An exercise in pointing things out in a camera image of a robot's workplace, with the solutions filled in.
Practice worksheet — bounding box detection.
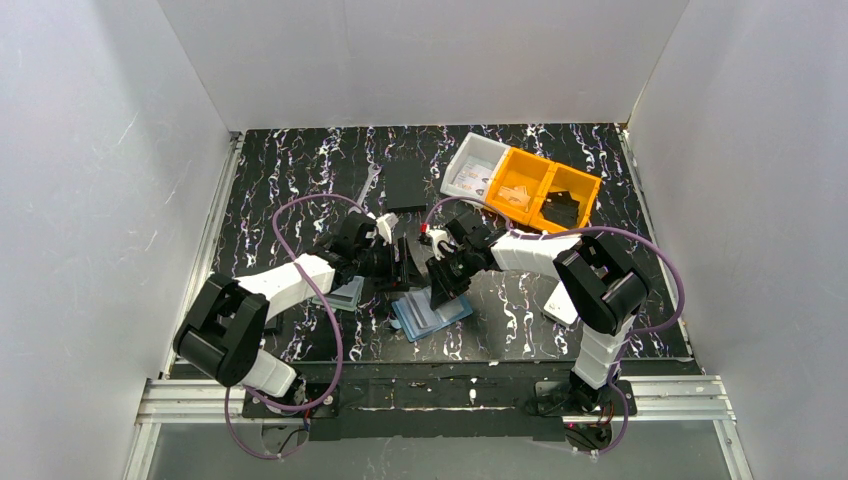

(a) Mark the yellow bin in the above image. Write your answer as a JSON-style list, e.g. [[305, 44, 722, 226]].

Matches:
[[485, 147, 554, 226], [529, 163, 602, 233]]

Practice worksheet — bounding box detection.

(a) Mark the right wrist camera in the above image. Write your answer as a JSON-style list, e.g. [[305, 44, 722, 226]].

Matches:
[[418, 224, 457, 260]]

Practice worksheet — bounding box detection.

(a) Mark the black flat box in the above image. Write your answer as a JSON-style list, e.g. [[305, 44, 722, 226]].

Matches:
[[383, 161, 427, 213]]

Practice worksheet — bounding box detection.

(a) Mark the yellow bin right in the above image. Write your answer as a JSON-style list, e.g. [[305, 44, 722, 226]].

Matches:
[[529, 163, 602, 233]]

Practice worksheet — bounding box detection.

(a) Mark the blue leather card holder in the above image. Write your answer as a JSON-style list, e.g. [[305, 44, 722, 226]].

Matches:
[[390, 288, 473, 343]]

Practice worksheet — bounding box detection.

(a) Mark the silver wrench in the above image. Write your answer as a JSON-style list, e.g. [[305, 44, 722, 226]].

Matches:
[[356, 164, 382, 206]]

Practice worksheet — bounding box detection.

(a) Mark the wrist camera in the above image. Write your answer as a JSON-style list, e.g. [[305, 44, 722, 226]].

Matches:
[[375, 213, 398, 245], [418, 224, 457, 260]]

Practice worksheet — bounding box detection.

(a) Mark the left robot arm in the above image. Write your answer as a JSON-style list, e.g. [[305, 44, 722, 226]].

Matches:
[[173, 211, 422, 399]]

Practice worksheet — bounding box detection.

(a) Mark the white storage bin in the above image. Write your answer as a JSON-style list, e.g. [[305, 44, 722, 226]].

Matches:
[[440, 133, 511, 200]]

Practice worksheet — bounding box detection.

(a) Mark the aluminium frame rail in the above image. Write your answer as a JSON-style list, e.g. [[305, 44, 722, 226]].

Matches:
[[123, 132, 245, 479]]

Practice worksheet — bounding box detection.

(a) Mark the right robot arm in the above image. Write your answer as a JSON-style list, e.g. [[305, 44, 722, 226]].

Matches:
[[425, 215, 652, 393]]

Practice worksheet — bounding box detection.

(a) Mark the yellow bin middle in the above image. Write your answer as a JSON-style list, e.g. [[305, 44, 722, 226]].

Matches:
[[485, 147, 554, 226]]

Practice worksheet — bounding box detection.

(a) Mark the white square box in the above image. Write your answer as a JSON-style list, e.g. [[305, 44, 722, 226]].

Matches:
[[542, 283, 579, 326]]

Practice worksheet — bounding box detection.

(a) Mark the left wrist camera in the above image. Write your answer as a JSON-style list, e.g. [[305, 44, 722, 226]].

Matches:
[[375, 213, 398, 245]]

